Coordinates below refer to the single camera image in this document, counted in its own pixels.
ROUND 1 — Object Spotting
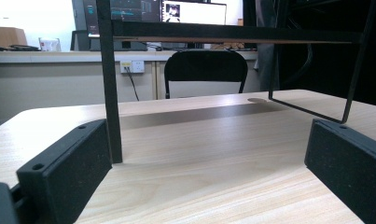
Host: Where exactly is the dark computer monitor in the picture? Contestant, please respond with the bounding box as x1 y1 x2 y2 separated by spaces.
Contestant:
82 0 162 37

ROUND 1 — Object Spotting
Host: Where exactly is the black two-tier metal shelf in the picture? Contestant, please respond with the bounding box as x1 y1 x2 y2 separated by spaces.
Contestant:
95 0 376 164

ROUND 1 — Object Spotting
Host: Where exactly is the white container with red label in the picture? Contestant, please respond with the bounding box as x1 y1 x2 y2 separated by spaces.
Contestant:
37 37 63 52

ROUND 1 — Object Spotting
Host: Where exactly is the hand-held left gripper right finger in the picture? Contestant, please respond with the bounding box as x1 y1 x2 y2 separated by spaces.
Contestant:
303 118 376 224

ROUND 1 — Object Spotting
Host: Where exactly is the white wall socket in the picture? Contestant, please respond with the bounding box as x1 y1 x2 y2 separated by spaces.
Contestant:
119 60 146 75

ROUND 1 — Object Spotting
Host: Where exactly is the black power cable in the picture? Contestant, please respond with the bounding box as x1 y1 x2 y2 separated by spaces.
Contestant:
125 66 141 103

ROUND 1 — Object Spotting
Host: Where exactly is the bright white computer monitor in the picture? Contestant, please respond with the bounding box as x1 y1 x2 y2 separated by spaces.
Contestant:
160 0 228 26

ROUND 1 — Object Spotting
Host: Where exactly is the dark curtain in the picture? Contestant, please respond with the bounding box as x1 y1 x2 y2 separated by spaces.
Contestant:
243 0 376 108

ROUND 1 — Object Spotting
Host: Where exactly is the brown cardboard box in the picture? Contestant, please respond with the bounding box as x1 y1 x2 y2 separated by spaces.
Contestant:
0 26 29 49

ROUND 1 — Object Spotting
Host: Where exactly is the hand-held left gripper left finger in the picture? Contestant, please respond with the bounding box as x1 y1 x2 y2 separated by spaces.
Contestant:
16 119 113 224

